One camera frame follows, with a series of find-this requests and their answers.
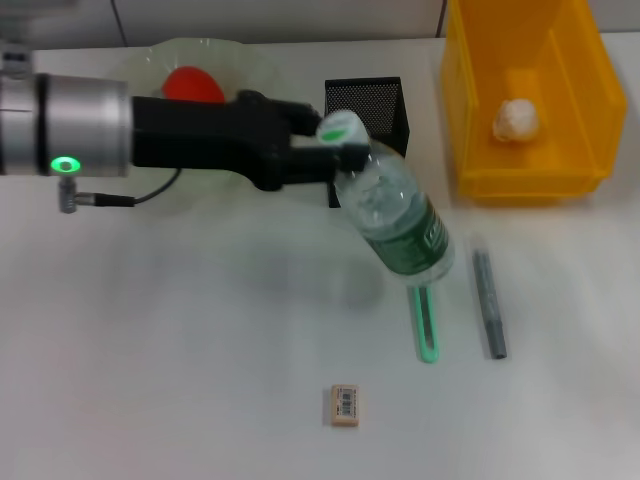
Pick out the red round object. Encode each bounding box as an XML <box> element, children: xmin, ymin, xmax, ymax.
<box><xmin>162</xmin><ymin>66</ymin><xmax>226</xmax><ymax>105</ymax></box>

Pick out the mint green utility knife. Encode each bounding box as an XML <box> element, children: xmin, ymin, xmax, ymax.
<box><xmin>407</xmin><ymin>282</ymin><xmax>441</xmax><ymax>365</ymax></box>

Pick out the yellow plastic bin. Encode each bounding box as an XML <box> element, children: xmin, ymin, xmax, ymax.
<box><xmin>439</xmin><ymin>0</ymin><xmax>629</xmax><ymax>206</ymax></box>

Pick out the white paper ball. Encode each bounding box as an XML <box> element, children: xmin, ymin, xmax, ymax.
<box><xmin>492</xmin><ymin>98</ymin><xmax>544</xmax><ymax>143</ymax></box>

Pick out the clear green-label water bottle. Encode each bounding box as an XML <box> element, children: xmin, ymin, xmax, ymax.
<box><xmin>317</xmin><ymin>110</ymin><xmax>457</xmax><ymax>287</ymax></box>

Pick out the black mesh pen holder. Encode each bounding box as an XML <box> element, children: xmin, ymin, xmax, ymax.
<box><xmin>323</xmin><ymin>76</ymin><xmax>412</xmax><ymax>209</ymax></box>

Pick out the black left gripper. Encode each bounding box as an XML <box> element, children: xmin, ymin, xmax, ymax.
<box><xmin>130</xmin><ymin>89</ymin><xmax>370</xmax><ymax>192</ymax></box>

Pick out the thin black cable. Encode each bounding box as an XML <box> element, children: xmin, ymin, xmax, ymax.
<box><xmin>74</xmin><ymin>168</ymin><xmax>182</xmax><ymax>207</ymax></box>

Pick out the grey pen in wrapper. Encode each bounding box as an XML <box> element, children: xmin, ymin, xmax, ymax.
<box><xmin>468</xmin><ymin>238</ymin><xmax>510</xmax><ymax>361</ymax></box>

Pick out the beige eraser with barcode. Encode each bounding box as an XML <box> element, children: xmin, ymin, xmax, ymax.
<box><xmin>330</xmin><ymin>383</ymin><xmax>361</xmax><ymax>429</ymax></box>

